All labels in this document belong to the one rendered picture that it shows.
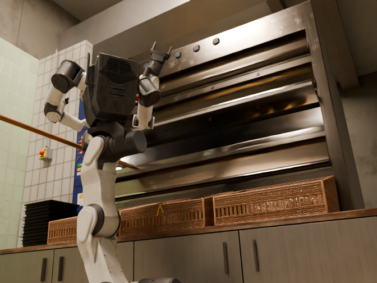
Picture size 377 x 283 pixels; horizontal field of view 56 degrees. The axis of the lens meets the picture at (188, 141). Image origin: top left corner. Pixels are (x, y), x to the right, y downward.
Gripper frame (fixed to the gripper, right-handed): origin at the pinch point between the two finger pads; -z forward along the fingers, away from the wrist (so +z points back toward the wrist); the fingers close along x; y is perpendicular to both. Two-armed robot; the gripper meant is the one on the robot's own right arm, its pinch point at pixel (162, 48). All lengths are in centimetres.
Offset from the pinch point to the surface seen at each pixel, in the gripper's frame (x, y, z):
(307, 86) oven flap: -93, -1, -2
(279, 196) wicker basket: -91, -35, 71
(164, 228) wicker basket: -41, -11, 104
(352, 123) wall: -313, 675, -255
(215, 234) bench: -68, -28, 97
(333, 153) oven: -119, 4, 31
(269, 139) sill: -83, 21, 30
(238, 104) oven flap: -57, 16, 15
